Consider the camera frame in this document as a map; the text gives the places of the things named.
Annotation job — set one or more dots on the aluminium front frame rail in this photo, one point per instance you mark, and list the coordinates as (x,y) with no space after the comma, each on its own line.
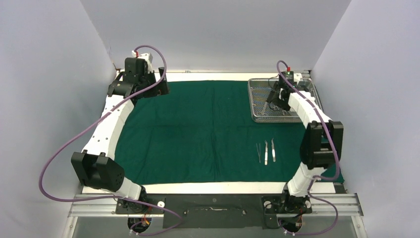
(322,204)

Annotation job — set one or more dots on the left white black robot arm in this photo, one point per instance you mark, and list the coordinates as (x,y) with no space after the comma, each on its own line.
(95,166)

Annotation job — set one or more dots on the dark green surgical cloth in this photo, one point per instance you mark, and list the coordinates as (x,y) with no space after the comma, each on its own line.
(202,131)

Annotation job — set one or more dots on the thin steel tweezers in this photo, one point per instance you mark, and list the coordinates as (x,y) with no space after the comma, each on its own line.
(258,146)

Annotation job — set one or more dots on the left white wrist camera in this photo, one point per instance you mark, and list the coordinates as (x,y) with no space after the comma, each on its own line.
(145,56)

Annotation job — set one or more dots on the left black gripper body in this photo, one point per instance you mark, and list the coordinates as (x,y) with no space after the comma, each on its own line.
(152,92)

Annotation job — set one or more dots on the metal wire mesh tray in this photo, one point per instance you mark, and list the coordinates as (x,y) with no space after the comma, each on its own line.
(259,90)

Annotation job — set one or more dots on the steel haemostat clamp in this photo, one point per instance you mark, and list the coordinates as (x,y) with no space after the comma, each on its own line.
(260,109)

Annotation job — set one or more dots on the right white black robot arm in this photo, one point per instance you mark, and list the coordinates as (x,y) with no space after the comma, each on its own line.
(321,146)

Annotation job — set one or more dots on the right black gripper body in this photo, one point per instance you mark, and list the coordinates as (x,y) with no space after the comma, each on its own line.
(275,97)

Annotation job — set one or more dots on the aluminium right side rail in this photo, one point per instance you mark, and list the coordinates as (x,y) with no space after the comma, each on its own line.
(306,74)

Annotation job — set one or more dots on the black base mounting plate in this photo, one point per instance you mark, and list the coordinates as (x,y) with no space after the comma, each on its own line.
(210,211)

